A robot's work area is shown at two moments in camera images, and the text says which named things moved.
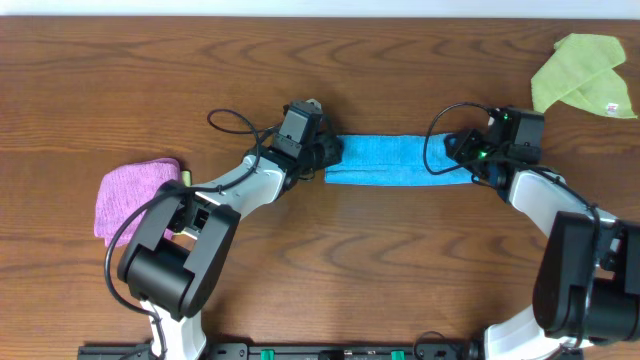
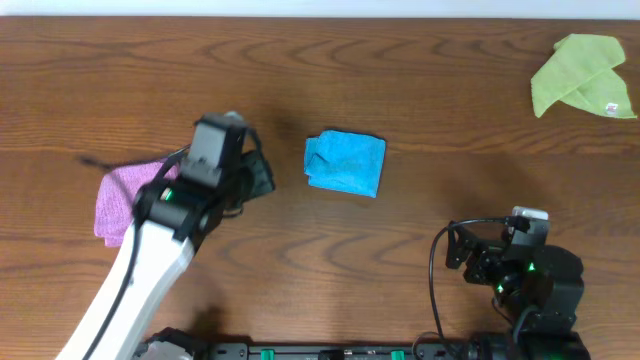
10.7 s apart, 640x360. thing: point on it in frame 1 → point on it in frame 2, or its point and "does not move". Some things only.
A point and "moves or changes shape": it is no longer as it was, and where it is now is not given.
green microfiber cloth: (580, 72) does not move
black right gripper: (460, 148) → (486, 254)
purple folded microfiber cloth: (125, 189) does not move
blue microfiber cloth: (396, 159) moves or changes shape
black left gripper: (327, 149) → (258, 175)
